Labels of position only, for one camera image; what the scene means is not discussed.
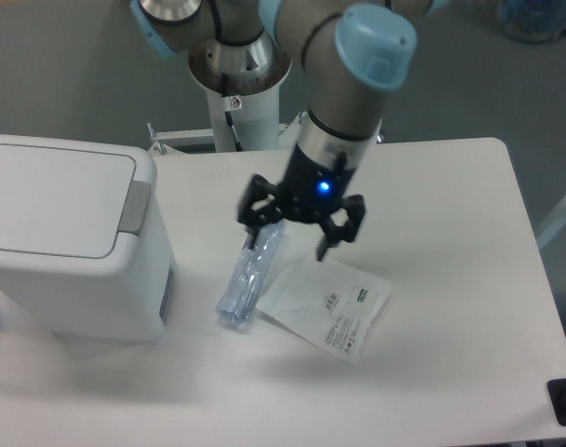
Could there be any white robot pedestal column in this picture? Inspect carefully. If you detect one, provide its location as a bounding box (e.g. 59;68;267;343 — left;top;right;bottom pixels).
188;31;291;129

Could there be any crushed clear plastic bottle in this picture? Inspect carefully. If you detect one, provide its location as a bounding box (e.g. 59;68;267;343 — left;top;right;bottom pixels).
215;221;285;327

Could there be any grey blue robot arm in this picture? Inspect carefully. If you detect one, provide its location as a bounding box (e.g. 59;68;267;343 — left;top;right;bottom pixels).
129;1;435;257

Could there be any blue clear bag in background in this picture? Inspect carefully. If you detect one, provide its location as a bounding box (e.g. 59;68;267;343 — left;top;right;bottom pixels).
496;0;566;44

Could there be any white plastic packaging bag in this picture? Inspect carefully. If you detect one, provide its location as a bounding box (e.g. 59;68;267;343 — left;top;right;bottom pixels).
257;256;393;364

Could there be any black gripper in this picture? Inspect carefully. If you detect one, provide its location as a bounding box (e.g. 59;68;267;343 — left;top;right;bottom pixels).
236;143;366;262

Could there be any white push-lid trash can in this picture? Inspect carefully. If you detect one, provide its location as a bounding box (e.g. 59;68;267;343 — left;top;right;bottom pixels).
0;135;175;341

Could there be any black cable on pedestal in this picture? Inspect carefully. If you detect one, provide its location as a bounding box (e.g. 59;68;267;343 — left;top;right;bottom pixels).
220;72;244;153

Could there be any white pedestal base frame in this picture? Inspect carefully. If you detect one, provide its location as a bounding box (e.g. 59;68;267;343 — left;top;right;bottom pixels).
150;112;382;166

